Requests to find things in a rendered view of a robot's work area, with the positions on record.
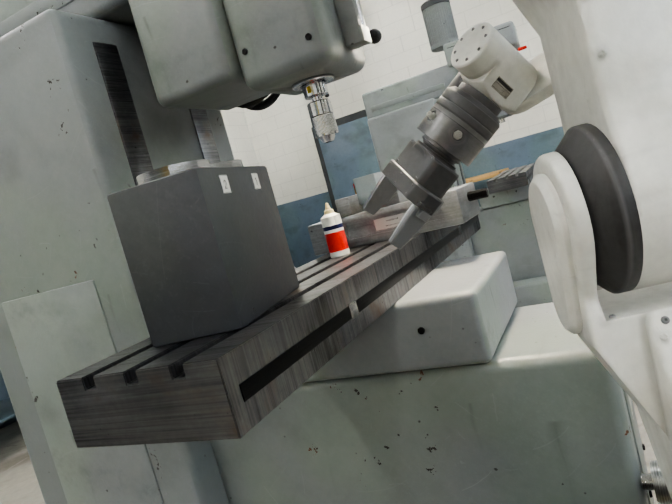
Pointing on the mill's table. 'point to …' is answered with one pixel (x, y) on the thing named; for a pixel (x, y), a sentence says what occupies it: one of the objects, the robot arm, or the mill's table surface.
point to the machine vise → (357, 222)
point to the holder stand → (203, 247)
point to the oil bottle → (334, 233)
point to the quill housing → (289, 42)
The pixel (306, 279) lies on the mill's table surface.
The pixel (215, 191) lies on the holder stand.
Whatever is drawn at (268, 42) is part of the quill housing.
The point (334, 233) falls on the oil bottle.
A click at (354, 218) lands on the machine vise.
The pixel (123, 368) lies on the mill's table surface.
